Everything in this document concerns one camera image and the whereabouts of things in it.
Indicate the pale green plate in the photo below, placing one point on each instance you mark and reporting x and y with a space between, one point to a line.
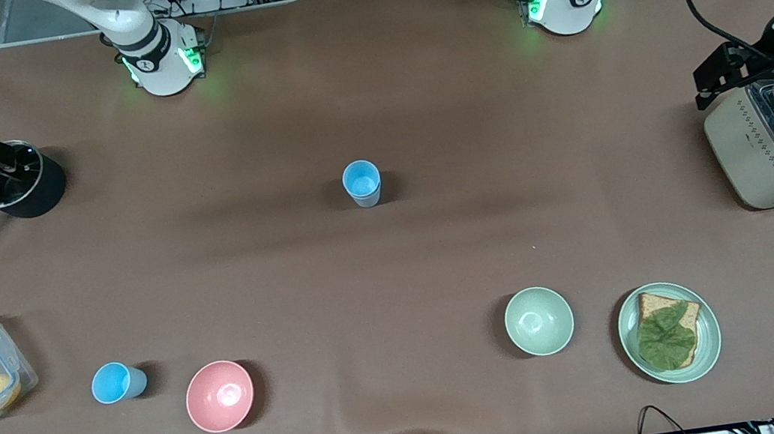
711 338

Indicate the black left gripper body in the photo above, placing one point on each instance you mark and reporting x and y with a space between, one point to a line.
761 61

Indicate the green lettuce leaf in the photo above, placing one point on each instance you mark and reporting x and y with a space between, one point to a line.
666 340

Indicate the pink bowl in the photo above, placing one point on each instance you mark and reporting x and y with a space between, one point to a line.
220 396

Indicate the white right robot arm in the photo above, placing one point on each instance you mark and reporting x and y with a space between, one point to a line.
161 63

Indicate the pale green bowl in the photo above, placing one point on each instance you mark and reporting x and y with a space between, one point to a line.
539 321

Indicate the brown toast slice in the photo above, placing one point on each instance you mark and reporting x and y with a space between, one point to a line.
686 311

